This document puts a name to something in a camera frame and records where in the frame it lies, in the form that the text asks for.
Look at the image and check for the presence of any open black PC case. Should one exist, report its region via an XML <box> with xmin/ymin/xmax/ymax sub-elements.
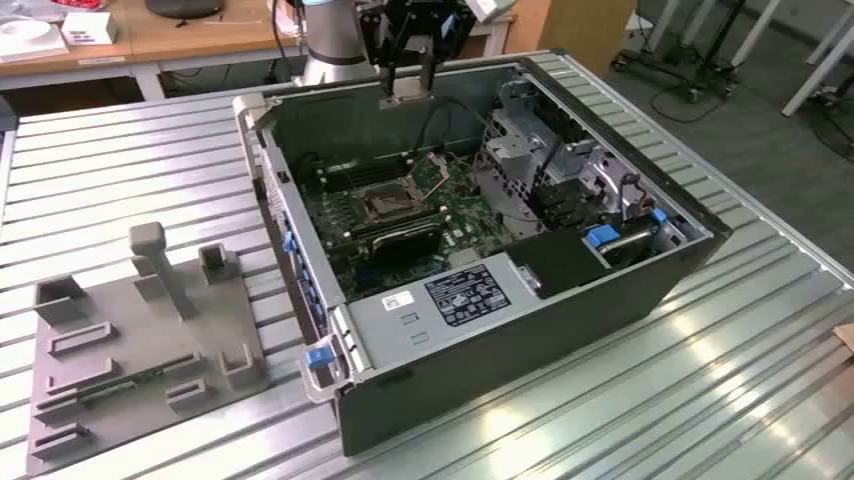
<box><xmin>231</xmin><ymin>47</ymin><xmax>735</xmax><ymax>457</ymax></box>

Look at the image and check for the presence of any black plastic shroud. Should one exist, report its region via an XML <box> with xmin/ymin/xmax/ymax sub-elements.
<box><xmin>505</xmin><ymin>230</ymin><xmax>619</xmax><ymax>301</ymax></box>

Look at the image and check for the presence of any blue plastic latch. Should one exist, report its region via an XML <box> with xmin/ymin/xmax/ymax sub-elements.
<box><xmin>582</xmin><ymin>224</ymin><xmax>621</xmax><ymax>252</ymax></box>

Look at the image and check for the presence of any white table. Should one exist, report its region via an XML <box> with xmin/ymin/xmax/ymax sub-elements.
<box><xmin>779</xmin><ymin>0</ymin><xmax>854</xmax><ymax>119</ymax></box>

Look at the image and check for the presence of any green RAM stick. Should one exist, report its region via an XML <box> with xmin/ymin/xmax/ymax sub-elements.
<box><xmin>76</xmin><ymin>367</ymin><xmax>168</xmax><ymax>401</ymax></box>

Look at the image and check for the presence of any grey parts rack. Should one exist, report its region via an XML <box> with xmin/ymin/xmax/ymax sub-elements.
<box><xmin>24</xmin><ymin>221</ymin><xmax>272</xmax><ymax>476</ymax></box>

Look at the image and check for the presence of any silver drive cage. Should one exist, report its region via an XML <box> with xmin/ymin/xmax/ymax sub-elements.
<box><xmin>474</xmin><ymin>74</ymin><xmax>609</xmax><ymax>236</ymax></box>

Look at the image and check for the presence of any black round object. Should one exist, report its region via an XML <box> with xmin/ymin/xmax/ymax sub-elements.
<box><xmin>144</xmin><ymin>0</ymin><xmax>226</xmax><ymax>18</ymax></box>

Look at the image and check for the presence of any black hanging arm cable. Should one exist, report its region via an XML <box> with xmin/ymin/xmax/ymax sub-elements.
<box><xmin>266</xmin><ymin>0</ymin><xmax>302</xmax><ymax>86</ymax></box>

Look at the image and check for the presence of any black graphics card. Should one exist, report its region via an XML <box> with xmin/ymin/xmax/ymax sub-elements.
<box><xmin>346</xmin><ymin>218</ymin><xmax>447</xmax><ymax>266</ymax></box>

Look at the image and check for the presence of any silver CPU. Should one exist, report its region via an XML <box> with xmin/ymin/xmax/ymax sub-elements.
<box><xmin>378</xmin><ymin>82</ymin><xmax>436</xmax><ymax>110</ymax></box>

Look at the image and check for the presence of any green motherboard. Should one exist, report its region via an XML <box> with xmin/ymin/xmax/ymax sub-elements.
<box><xmin>296</xmin><ymin>149</ymin><xmax>535</xmax><ymax>296</ymax></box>

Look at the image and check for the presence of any metal socket cover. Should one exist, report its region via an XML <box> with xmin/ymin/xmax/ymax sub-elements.
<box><xmin>404</xmin><ymin>151</ymin><xmax>463</xmax><ymax>199</ymax></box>

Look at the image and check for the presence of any wooden cabinet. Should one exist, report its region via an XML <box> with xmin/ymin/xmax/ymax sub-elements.
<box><xmin>537</xmin><ymin>0</ymin><xmax>639</xmax><ymax>79</ymax></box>

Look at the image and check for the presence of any black wheeled stand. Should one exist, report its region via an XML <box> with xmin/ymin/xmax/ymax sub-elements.
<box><xmin>611</xmin><ymin>0</ymin><xmax>743</xmax><ymax>105</ymax></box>

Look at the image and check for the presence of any brown cardboard piece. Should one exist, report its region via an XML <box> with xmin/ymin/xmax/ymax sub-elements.
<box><xmin>831</xmin><ymin>322</ymin><xmax>854</xmax><ymax>359</ymax></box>

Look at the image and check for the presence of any white cardboard box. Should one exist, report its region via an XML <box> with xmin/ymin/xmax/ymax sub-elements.
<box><xmin>58</xmin><ymin>12</ymin><xmax>120</xmax><ymax>47</ymax></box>

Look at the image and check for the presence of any silver power supply unit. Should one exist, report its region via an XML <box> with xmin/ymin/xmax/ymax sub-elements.
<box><xmin>331</xmin><ymin>251</ymin><xmax>543</xmax><ymax>387</ymax></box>

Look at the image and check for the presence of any CPU socket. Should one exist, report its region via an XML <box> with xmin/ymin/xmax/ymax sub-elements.
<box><xmin>356</xmin><ymin>179</ymin><xmax>428</xmax><ymax>224</ymax></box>

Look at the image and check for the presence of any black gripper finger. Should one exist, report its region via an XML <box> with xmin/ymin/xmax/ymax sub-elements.
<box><xmin>376</xmin><ymin>49</ymin><xmax>399</xmax><ymax>100</ymax></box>
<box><xmin>407</xmin><ymin>35</ymin><xmax>439</xmax><ymax>100</ymax></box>

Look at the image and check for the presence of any wooden desk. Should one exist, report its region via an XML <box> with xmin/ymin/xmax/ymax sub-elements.
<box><xmin>0</xmin><ymin>0</ymin><xmax>519</xmax><ymax>101</ymax></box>

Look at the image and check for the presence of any wire locking lever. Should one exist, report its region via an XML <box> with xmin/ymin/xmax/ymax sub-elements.
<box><xmin>430</xmin><ymin>158</ymin><xmax>464</xmax><ymax>198</ymax></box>

